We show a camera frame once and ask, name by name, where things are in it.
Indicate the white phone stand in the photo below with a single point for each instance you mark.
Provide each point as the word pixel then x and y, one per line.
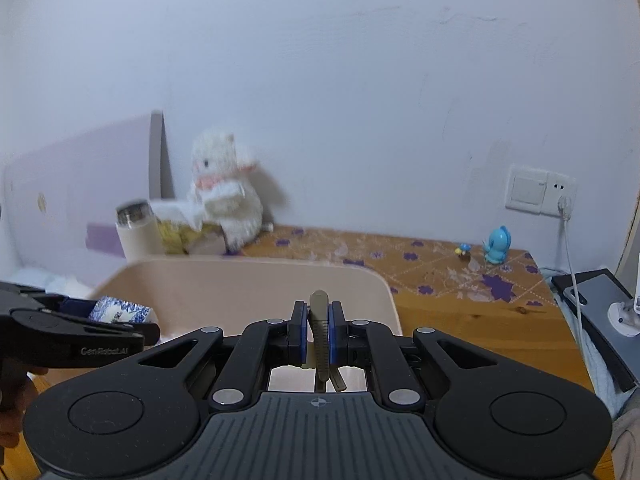
pixel 624 316

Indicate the person's left hand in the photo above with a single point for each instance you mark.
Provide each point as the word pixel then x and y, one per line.
pixel 17 393

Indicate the white wall switch socket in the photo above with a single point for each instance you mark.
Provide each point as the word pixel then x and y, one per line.
pixel 538 191

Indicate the beige hair clip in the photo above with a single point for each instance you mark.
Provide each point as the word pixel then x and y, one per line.
pixel 318 355

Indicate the tiny potted figurine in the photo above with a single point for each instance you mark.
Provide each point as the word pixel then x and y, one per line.
pixel 463 251

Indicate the blue cartoon figurine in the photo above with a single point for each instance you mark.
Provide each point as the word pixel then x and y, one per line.
pixel 497 246

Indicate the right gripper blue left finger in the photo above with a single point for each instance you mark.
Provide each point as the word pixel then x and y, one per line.
pixel 270 344

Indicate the cream thermos bottle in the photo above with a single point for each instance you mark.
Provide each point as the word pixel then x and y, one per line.
pixel 138 232

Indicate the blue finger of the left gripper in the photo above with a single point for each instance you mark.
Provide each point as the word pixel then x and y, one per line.
pixel 148 330
pixel 81 308

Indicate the yellow tissue pack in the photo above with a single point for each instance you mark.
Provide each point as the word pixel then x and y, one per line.
pixel 184 230

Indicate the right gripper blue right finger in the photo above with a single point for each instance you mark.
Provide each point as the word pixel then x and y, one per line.
pixel 372 347

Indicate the lilac bed headboard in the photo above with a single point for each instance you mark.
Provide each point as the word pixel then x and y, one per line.
pixel 62 199

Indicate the beige plastic storage basket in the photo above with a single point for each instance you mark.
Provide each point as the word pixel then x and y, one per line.
pixel 187 293

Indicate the white plush lamb toy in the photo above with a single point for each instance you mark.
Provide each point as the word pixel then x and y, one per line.
pixel 221 187

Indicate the floral brown table mat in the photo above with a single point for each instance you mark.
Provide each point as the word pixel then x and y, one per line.
pixel 414 267

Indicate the blue white patterned box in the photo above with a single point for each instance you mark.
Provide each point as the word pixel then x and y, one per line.
pixel 113 310

